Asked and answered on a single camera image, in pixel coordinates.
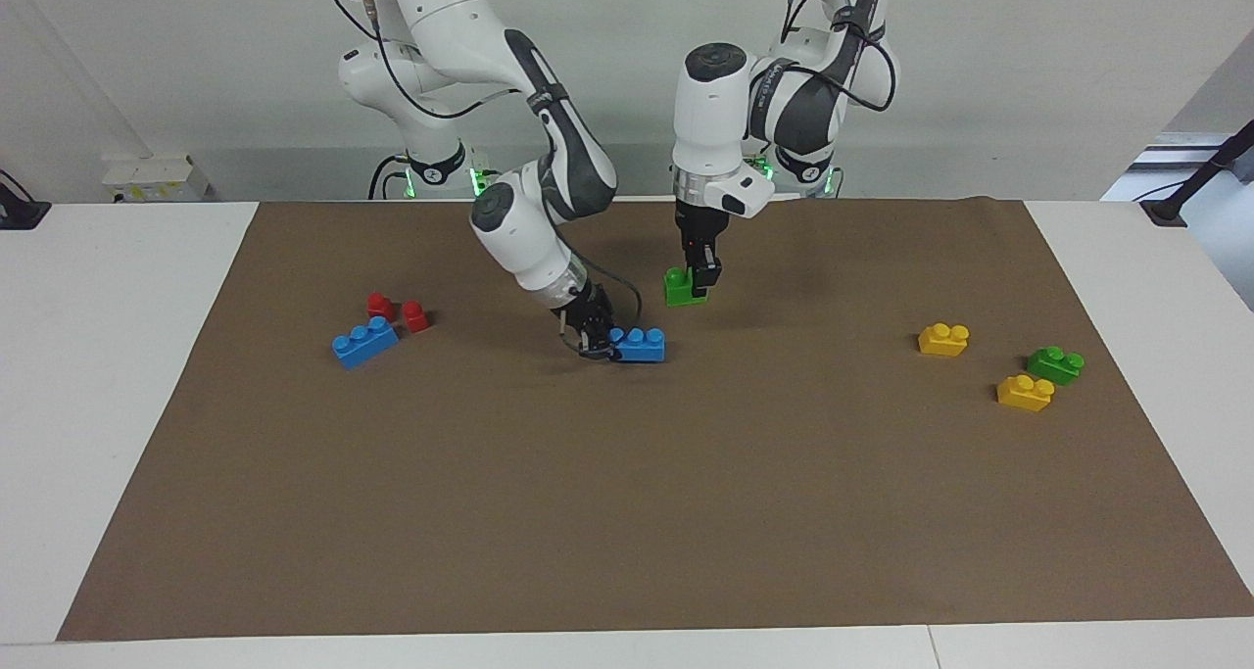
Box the light green two-stud block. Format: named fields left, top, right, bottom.
left=663, top=266, right=709, bottom=309

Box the blue three-stud block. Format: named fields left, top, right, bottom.
left=609, top=326, right=667, bottom=364
left=332, top=316, right=401, bottom=370

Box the yellow two-stud block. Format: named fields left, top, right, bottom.
left=917, top=322, right=971, bottom=358
left=996, top=374, right=1056, bottom=413

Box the dark green two-stud block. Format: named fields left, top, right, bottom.
left=1027, top=345, right=1086, bottom=387

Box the brown table mat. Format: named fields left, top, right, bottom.
left=57, top=197, right=1254, bottom=643

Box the black table clamp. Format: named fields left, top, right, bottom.
left=0, top=169, right=52, bottom=231

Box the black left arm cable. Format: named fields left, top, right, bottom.
left=781, top=0, right=899, bottom=114

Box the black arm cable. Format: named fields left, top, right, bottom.
left=323, top=0, right=520, bottom=121
left=781, top=0, right=899, bottom=114

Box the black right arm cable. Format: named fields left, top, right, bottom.
left=323, top=0, right=520, bottom=121

